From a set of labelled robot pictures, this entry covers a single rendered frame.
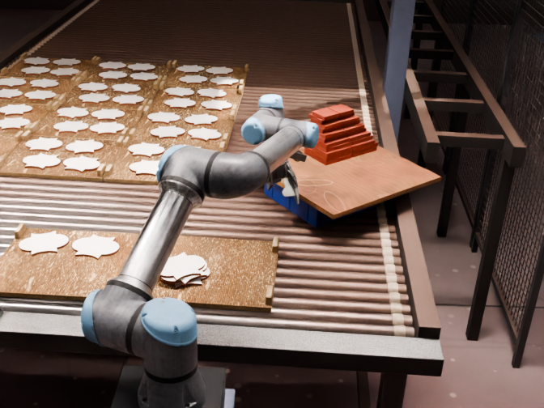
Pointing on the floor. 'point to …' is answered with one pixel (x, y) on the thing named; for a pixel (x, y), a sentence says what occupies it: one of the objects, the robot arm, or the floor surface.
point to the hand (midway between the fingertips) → (284, 196)
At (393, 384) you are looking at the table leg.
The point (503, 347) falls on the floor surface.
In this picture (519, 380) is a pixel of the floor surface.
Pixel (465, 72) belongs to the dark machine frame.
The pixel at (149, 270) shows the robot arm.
